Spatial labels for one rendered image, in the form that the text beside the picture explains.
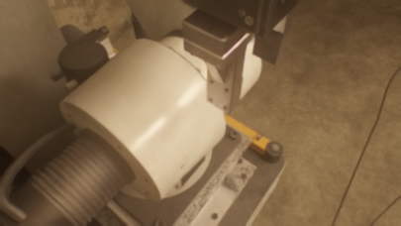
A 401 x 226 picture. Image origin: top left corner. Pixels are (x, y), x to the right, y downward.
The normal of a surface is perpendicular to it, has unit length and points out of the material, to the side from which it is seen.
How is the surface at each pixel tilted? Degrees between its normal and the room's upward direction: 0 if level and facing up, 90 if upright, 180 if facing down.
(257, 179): 0
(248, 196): 0
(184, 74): 29
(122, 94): 7
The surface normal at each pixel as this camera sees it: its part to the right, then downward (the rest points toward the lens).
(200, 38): -0.61, 0.64
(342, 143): 0.00, -0.60
